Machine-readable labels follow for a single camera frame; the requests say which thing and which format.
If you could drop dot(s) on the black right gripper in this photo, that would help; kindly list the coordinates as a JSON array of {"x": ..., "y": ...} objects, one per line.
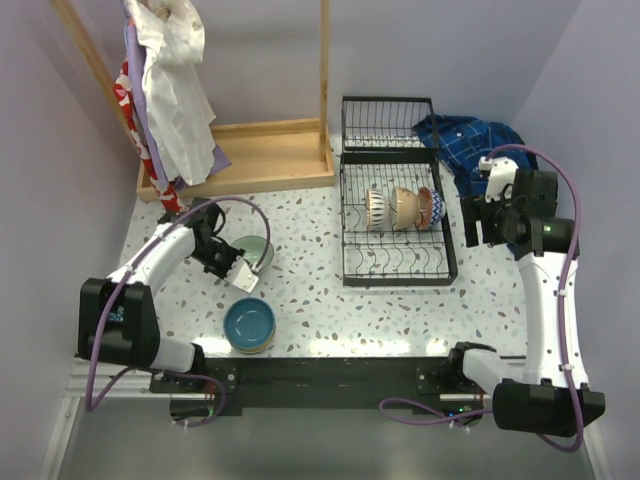
[{"x": 475, "y": 209}]

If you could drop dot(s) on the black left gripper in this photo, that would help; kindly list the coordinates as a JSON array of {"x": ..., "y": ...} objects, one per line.
[{"x": 220, "y": 256}]

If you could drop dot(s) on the light green bowl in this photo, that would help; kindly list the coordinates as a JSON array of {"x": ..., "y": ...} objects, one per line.
[{"x": 257, "y": 252}]

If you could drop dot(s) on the red blue patterned bowl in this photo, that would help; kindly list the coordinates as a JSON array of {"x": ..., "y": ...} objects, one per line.
[{"x": 432, "y": 208}]

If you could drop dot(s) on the cream beige bowl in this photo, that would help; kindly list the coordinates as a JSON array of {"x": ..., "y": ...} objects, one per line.
[{"x": 405, "y": 208}]

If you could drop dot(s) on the teal blue bowl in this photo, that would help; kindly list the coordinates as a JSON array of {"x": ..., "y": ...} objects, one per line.
[{"x": 249, "y": 322}]

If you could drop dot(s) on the black wire dish rack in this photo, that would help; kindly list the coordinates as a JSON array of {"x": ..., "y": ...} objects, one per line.
[{"x": 380, "y": 151}]

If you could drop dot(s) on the yellow rimmed bowl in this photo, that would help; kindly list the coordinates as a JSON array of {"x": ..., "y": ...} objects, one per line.
[{"x": 253, "y": 350}]

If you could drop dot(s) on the white black striped bowl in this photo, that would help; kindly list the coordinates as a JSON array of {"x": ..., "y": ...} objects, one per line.
[{"x": 377, "y": 209}]

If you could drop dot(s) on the blue triangle patterned bowl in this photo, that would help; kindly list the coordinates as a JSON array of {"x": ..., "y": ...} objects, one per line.
[{"x": 116, "y": 314}]

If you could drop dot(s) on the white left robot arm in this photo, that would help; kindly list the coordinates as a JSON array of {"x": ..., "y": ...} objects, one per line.
[{"x": 138, "y": 341}]

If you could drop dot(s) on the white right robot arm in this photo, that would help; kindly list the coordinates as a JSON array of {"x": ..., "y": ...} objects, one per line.
[{"x": 551, "y": 396}]

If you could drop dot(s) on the blue plaid shirt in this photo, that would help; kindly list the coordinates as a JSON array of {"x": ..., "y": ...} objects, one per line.
[{"x": 462, "y": 141}]

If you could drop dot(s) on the red white floral garment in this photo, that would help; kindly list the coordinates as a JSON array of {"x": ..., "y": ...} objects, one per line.
[{"x": 122, "y": 89}]

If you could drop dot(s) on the lavender hanging garment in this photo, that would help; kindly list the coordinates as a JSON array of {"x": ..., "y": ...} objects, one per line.
[{"x": 136, "y": 56}]

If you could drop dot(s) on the white hanging shirt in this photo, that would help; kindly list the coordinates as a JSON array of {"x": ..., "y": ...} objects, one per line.
[{"x": 178, "y": 113}]

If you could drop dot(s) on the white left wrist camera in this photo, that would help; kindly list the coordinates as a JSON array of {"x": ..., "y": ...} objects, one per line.
[{"x": 241, "y": 276}]

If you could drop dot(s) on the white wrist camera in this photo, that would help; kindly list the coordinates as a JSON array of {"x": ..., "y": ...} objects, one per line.
[
  {"x": 500, "y": 174},
  {"x": 241, "y": 276}
]

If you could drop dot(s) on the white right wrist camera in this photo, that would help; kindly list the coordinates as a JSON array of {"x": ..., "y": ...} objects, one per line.
[{"x": 500, "y": 174}]

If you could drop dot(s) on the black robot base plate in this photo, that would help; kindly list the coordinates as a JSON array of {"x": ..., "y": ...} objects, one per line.
[{"x": 338, "y": 383}]

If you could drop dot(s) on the aluminium rail frame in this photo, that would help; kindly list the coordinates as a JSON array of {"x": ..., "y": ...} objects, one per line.
[{"x": 188, "y": 391}]

